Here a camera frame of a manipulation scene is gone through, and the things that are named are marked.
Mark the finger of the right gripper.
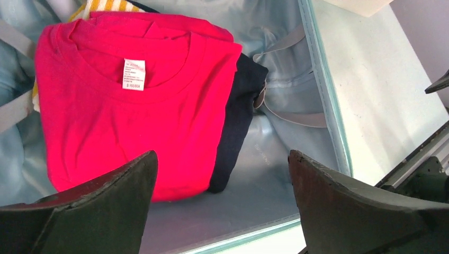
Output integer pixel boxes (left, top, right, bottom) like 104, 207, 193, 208
425, 70, 449, 94

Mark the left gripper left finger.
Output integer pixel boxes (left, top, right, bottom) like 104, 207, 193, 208
1, 151, 158, 253

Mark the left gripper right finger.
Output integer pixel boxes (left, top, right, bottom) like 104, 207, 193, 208
288, 150, 448, 253

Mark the light blue ribbed suitcase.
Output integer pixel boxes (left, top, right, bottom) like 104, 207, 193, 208
1, 1, 352, 253

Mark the red garment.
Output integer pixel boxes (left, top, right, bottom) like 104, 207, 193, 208
35, 12, 242, 202

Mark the yellow white striped garment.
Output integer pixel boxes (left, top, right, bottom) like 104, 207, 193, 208
32, 0, 155, 113

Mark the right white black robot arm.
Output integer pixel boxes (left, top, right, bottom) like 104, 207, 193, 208
376, 122, 448, 203

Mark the cream plastic drawer cabinet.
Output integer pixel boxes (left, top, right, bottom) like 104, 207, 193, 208
324, 0, 393, 17

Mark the dark navy garment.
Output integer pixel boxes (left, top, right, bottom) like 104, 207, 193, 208
207, 53, 268, 194

